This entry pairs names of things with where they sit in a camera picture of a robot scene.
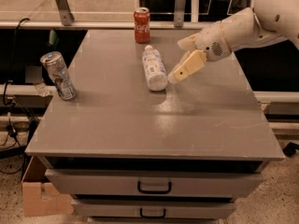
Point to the grey drawer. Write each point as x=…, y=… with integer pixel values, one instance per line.
x=153, y=183
x=152, y=209

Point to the red coca-cola can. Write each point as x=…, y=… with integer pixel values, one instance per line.
x=142, y=25

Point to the lower grey drawer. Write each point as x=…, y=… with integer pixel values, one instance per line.
x=152, y=209

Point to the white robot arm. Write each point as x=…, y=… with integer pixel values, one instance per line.
x=261, y=25

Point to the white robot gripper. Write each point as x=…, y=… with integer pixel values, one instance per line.
x=209, y=41

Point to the cardboard box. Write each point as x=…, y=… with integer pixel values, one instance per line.
x=39, y=197

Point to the clear plastic water bottle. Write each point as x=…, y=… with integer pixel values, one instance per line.
x=154, y=69

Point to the grey drawer cabinet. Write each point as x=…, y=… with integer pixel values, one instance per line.
x=208, y=123

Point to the upper grey drawer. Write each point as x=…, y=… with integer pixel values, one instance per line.
x=153, y=183

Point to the silver energy drink can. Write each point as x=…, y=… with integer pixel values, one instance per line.
x=58, y=73

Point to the middle metal bracket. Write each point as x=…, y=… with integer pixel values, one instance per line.
x=179, y=11

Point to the black caster wheel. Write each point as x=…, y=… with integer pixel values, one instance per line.
x=290, y=149

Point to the metal bracket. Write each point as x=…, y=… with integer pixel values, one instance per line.
x=179, y=11
x=65, y=13

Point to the left metal bracket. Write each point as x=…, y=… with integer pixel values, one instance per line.
x=65, y=13

